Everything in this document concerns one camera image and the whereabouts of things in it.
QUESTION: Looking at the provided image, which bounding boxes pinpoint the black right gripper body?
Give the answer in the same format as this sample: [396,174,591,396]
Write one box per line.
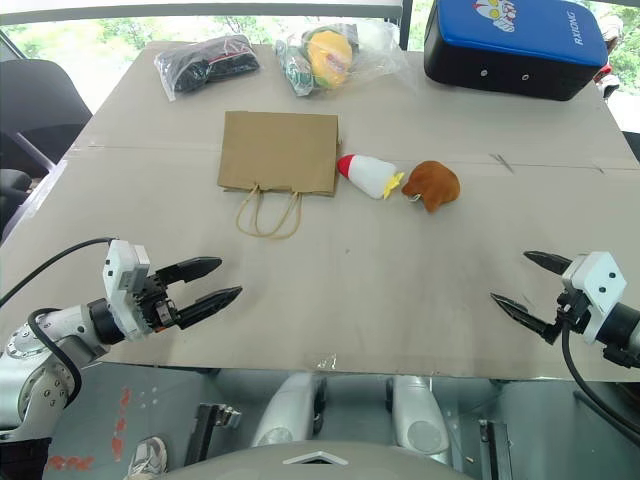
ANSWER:
[545,288,594,346]

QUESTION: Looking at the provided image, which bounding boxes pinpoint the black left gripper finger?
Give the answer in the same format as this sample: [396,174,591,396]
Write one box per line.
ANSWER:
[174,285,244,331]
[152,256,224,288]

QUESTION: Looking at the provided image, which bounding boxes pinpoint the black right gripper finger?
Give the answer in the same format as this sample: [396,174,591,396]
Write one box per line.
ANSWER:
[489,292,559,345]
[522,250,574,277]

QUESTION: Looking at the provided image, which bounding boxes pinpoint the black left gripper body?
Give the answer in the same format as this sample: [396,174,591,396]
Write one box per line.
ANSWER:
[129,273,182,335]

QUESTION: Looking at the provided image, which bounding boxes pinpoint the plastic bag of black clothing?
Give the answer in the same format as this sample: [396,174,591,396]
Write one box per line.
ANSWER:
[153,33,263,103]

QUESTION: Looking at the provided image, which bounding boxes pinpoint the plastic bag of plush toys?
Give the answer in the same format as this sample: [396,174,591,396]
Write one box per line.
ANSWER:
[273,20,417,100]

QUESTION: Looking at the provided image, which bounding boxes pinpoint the silver left robot leg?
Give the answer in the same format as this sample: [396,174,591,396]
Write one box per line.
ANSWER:
[248,372,327,450]

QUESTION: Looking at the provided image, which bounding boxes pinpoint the silver robot leg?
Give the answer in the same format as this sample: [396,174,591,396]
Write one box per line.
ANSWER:
[386,374,452,457]
[248,372,327,450]

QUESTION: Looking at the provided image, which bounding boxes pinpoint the brown plush toy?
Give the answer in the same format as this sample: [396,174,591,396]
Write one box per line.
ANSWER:
[401,160,462,215]

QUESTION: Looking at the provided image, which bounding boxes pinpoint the silver right robot leg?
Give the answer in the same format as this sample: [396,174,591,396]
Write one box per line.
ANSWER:
[386,374,452,457]

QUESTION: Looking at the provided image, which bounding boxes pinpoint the white sneaker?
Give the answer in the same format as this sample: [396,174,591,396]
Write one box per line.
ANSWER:
[128,435,169,480]

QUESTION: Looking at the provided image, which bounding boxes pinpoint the grey robot torso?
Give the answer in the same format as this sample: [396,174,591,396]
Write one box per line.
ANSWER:
[163,439,477,480]

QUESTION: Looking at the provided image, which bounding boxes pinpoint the white red plush toy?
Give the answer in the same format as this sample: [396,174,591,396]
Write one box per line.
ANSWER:
[336,154,406,202]

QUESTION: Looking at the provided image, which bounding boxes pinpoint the blue and black case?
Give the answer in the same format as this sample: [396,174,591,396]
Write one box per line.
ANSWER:
[423,0,611,103]

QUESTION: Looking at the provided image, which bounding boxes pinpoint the black chair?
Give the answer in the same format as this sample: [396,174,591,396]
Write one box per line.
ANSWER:
[0,58,94,177]

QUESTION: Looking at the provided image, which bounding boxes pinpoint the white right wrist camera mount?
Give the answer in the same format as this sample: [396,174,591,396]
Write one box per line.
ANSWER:
[561,251,628,346]

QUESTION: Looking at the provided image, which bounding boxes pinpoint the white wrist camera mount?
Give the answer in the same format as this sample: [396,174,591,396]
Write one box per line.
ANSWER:
[102,239,152,342]
[561,251,628,346]

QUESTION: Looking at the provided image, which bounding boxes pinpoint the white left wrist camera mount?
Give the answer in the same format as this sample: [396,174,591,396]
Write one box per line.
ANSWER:
[102,239,152,342]

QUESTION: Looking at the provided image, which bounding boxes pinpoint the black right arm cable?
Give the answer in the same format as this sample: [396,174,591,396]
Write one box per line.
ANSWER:
[559,319,640,454]

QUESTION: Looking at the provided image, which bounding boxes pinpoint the black table bracket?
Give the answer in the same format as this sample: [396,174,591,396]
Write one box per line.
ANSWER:
[477,418,515,480]
[183,402,242,467]

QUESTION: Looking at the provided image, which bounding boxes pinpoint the brown paper bag with handles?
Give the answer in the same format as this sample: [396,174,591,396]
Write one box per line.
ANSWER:
[215,110,343,240]

